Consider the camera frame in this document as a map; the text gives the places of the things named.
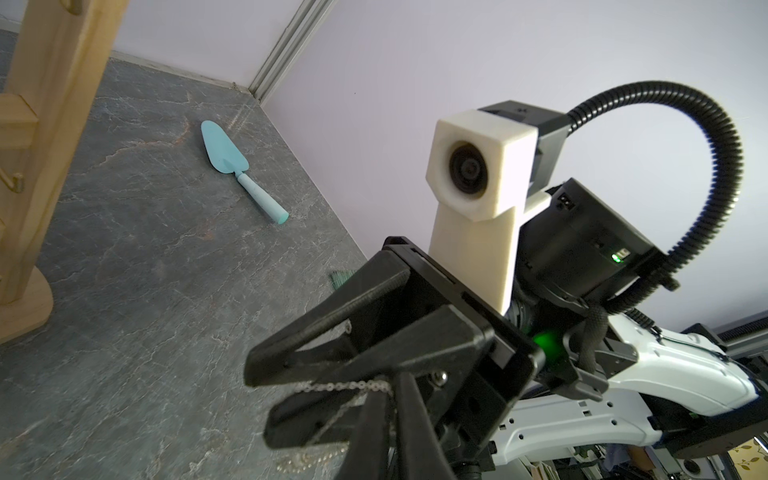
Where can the teal garden trowel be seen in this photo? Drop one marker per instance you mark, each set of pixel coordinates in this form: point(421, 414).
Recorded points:
point(226, 158)

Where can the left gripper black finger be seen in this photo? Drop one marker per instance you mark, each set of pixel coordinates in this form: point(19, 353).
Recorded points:
point(418, 451)

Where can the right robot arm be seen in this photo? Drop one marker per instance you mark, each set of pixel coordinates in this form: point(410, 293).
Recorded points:
point(611, 375)

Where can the small silver jewelry piece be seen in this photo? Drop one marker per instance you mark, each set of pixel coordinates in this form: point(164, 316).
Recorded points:
point(336, 350)

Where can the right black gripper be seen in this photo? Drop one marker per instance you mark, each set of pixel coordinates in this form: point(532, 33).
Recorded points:
point(445, 340)

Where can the wooden jewelry display stand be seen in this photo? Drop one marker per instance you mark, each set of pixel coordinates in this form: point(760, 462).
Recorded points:
point(59, 58)

